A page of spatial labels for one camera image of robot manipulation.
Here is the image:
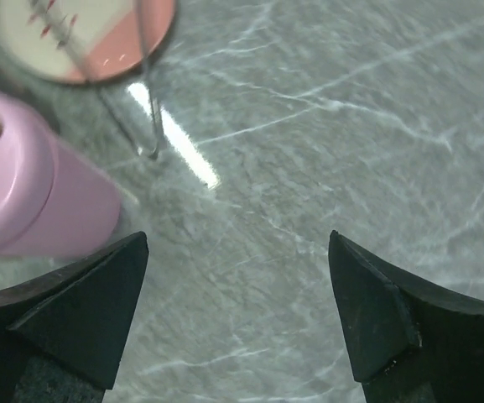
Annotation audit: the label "pink and cream plate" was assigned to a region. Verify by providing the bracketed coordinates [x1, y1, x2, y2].
[0, 0, 176, 84]

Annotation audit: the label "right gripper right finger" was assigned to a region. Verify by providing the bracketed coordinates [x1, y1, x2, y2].
[328, 231, 484, 403]

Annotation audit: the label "metal tongs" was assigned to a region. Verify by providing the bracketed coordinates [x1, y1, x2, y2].
[29, 1, 165, 160]

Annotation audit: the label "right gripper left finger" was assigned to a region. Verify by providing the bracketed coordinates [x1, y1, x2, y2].
[0, 232, 148, 402]

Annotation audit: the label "pink cylindrical container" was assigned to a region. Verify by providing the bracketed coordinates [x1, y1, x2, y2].
[0, 127, 121, 258]

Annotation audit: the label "pink round lid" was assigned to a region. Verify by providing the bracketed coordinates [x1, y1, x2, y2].
[0, 92, 55, 249]

